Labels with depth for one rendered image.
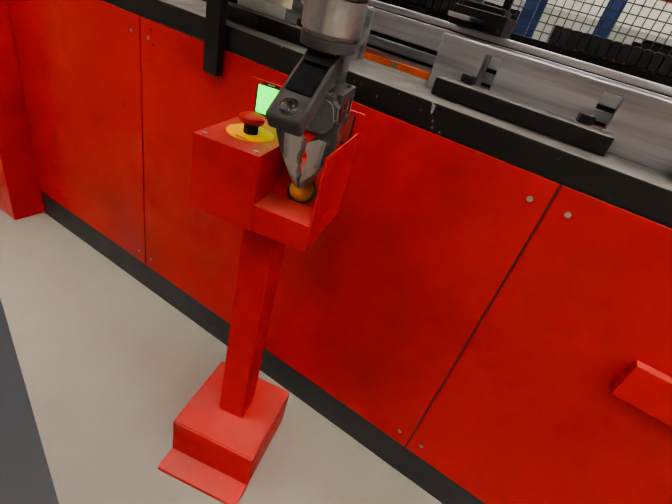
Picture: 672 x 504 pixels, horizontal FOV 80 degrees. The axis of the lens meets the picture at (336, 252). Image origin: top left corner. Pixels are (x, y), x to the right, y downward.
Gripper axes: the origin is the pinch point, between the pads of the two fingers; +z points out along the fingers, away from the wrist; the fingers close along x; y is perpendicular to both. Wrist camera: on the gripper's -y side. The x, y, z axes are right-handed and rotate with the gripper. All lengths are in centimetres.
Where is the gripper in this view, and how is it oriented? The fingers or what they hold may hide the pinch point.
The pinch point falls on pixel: (298, 182)
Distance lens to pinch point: 61.7
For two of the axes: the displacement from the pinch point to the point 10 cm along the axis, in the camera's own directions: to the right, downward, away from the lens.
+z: -2.1, 7.7, 6.1
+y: 3.4, -5.3, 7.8
